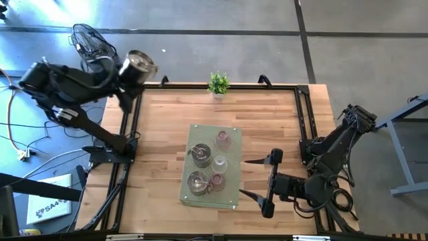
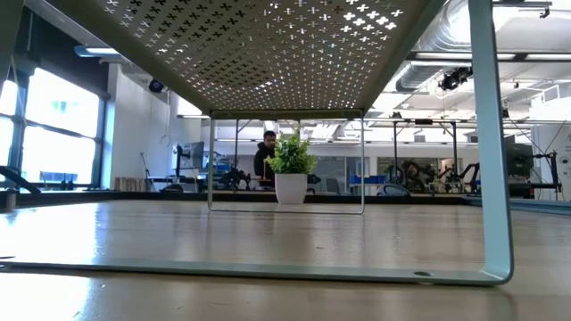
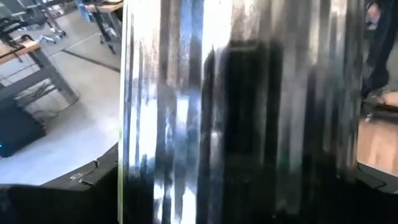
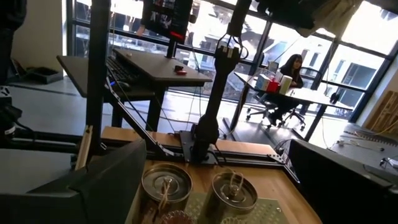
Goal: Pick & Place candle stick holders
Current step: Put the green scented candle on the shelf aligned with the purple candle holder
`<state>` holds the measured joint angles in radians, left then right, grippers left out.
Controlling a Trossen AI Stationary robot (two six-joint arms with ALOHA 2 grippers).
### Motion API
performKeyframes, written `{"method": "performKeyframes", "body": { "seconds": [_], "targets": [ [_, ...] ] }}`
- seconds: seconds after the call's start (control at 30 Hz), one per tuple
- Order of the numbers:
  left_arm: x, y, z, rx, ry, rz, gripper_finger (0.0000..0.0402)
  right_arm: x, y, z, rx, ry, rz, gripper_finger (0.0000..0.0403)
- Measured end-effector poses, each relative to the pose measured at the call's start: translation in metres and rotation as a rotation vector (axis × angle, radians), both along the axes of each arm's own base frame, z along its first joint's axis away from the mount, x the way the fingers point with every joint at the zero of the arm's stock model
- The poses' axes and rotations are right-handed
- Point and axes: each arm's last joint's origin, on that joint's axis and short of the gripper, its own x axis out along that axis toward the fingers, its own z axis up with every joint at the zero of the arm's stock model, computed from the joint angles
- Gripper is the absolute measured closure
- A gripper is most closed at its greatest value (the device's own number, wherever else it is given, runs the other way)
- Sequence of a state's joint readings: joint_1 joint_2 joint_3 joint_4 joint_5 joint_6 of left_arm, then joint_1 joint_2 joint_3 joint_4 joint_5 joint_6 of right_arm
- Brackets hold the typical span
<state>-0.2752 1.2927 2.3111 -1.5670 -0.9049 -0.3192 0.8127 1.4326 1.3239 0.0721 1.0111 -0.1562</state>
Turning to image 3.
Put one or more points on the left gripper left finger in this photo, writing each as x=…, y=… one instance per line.
x=46, y=205

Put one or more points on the silver ribbed candle holder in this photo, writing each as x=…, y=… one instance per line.
x=242, y=109

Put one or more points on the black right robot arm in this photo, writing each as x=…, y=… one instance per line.
x=381, y=46

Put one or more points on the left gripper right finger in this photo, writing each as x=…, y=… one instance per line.
x=382, y=205

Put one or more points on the grey metal bench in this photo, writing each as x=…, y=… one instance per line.
x=46, y=73

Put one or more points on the black box with blue light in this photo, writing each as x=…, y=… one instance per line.
x=18, y=130

